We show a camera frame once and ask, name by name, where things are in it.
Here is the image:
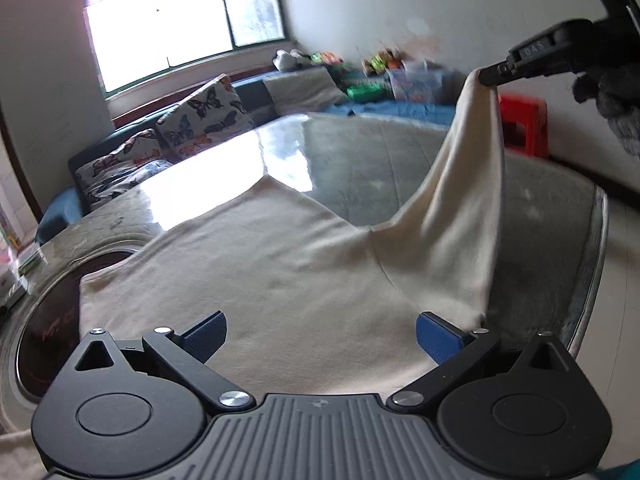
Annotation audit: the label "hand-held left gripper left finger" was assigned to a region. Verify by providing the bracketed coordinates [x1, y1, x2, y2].
[74, 310, 256, 413]

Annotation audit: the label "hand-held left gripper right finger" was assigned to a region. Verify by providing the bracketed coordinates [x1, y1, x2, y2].
[386, 311, 571, 408]

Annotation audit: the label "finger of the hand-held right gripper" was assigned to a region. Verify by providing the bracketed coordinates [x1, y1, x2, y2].
[477, 19, 596, 87]

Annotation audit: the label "cream shirt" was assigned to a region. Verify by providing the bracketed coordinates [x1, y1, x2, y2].
[0, 71, 508, 480]

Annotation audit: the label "person's right hand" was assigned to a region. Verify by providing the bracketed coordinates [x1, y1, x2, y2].
[572, 67, 640, 157]

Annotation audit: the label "red plastic stool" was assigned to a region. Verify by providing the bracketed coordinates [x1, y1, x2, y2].
[499, 94, 550, 158]

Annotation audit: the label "clear plastic storage box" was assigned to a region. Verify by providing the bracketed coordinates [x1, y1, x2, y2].
[387, 67, 446, 106]

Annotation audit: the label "blue knitted blanket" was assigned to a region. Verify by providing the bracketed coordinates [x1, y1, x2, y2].
[320, 100, 458, 127]

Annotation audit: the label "brown and green plush toys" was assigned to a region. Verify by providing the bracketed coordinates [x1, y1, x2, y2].
[362, 49, 406, 73]

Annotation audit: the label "round built-in cooktop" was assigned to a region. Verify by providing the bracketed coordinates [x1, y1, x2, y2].
[15, 247, 146, 401]

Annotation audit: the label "dark butterfly print cushion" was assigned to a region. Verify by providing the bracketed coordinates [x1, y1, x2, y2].
[87, 159, 173, 213]

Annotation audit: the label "green bowl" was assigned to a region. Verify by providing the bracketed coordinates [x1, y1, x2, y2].
[346, 85, 383, 102]

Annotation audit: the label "green white packet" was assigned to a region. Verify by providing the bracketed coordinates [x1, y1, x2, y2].
[17, 249, 42, 275]

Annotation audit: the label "light butterfly print cushion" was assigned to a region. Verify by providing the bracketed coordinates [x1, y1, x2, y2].
[74, 129, 163, 196]

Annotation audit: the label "large butterfly print pillow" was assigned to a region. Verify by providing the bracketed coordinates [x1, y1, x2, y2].
[156, 75, 256, 161]

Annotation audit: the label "plain grey pillow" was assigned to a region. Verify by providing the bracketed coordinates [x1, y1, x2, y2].
[262, 66, 348, 116]

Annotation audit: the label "blue corner sofa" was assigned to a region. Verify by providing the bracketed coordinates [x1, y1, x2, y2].
[35, 67, 456, 241]

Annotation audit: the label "panda plush toy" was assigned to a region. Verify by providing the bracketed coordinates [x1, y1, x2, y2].
[272, 49, 312, 71]

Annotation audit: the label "window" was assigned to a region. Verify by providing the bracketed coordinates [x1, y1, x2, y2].
[82, 0, 286, 93]

